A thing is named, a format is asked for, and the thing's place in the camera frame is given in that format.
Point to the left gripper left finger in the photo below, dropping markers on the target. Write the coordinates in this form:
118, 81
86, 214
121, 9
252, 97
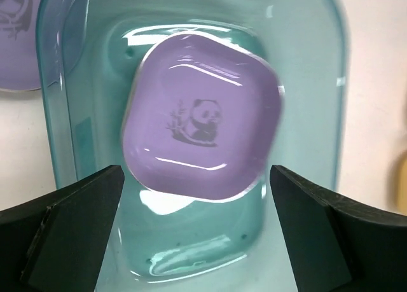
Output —
57, 242

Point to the teal transparent plastic bin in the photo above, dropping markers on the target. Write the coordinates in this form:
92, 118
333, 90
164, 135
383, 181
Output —
88, 52

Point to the yellow plate near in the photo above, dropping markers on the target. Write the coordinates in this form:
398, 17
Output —
399, 184

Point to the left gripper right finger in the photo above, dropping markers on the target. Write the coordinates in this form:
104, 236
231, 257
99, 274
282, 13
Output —
335, 243

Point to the purple square plate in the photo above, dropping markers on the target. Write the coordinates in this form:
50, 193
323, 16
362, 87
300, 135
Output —
19, 66
201, 118

